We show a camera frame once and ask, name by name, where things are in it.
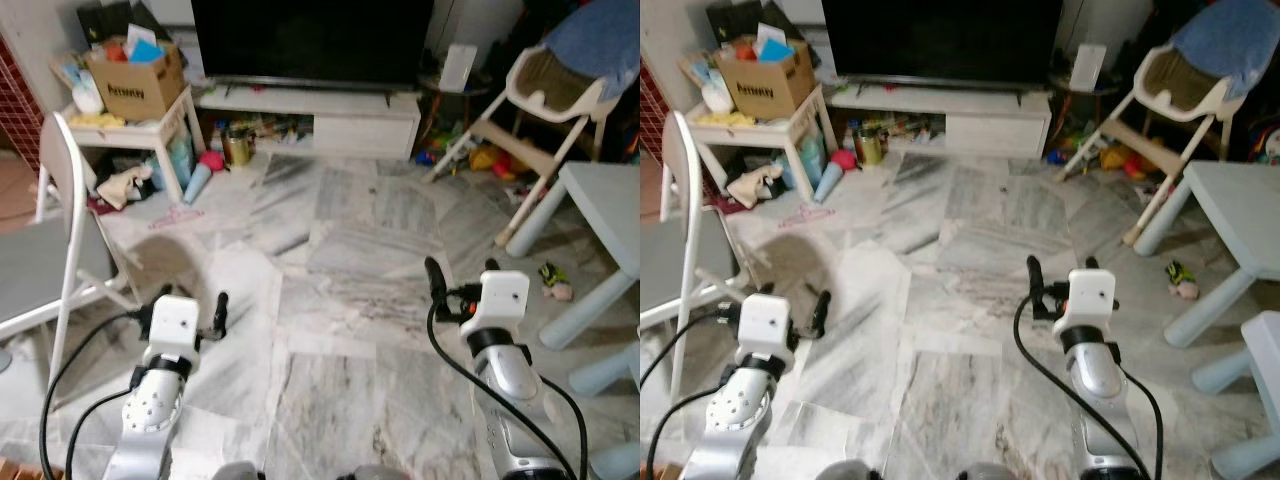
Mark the white grey folding chair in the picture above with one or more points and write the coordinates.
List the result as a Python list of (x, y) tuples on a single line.
[(680, 270), (40, 270)]

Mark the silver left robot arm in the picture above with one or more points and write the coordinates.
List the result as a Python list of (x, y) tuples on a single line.
[(150, 420), (735, 420)]

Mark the black flat screen TV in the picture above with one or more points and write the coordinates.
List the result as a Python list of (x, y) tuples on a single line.
[(940, 40), (310, 40)]

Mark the pink clothes hanger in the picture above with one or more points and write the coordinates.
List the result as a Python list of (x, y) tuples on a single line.
[(818, 212), (190, 212)]

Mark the white TV stand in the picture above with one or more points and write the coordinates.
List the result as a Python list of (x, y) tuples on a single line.
[(365, 135), (995, 135)]

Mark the blue card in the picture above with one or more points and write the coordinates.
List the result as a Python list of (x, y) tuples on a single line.
[(775, 48), (145, 50)]

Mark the pale blue kids stool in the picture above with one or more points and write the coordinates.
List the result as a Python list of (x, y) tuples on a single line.
[(605, 375), (1262, 350)]

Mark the beige crumpled cloth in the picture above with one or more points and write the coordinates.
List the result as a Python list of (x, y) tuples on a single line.
[(755, 187), (125, 188)]

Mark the dark round side table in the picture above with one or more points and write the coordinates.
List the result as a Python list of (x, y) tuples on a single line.
[(1075, 110), (450, 110)]

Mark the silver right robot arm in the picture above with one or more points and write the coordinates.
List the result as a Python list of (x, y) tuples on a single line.
[(515, 390), (1100, 390)]

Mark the brown cardboard box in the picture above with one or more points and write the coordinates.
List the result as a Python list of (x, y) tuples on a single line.
[(765, 90), (135, 90)]

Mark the black bag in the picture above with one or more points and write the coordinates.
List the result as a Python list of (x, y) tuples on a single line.
[(740, 20), (110, 20)]

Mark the small white side table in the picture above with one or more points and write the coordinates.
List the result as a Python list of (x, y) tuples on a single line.
[(130, 135), (760, 130)]

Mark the light blue bottle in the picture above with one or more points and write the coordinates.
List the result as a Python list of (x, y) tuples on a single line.
[(829, 182), (197, 182)]

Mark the white plastic pack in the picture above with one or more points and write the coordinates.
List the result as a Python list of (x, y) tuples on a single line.
[(716, 96), (88, 97)]

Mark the grey black right robot leg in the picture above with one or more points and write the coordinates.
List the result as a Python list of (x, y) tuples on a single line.
[(985, 473), (375, 473)]

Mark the white upright card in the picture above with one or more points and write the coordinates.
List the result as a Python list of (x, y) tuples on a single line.
[(1089, 67), (459, 68)]

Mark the yellow cloth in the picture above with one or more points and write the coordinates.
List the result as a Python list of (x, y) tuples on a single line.
[(725, 119), (95, 120)]

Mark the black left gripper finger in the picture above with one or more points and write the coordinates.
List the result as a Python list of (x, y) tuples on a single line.
[(163, 291), (764, 290), (220, 312), (821, 312)]

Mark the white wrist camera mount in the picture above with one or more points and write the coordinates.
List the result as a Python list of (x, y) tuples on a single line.
[(1090, 300), (173, 328), (765, 330), (505, 300)]

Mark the green yellow floor toy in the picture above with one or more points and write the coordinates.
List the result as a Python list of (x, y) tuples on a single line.
[(553, 280), (1182, 280)]

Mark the white wooden high chair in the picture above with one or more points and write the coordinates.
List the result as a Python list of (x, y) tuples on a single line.
[(555, 90), (1185, 90)]

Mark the blue blanket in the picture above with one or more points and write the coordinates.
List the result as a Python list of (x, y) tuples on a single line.
[(1235, 40), (600, 40)]

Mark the gold metal can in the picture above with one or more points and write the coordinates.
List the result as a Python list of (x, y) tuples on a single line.
[(238, 148), (868, 147)]

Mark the grey left robot leg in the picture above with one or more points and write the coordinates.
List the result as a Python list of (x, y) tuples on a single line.
[(235, 472), (845, 472)]

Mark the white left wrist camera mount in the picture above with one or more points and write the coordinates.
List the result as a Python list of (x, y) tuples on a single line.
[(765, 330), (173, 328)]

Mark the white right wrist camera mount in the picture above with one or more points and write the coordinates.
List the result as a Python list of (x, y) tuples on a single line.
[(1090, 300), (505, 300)]

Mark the pale blue kids table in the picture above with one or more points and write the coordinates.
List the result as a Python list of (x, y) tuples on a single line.
[(1240, 200), (605, 200)]

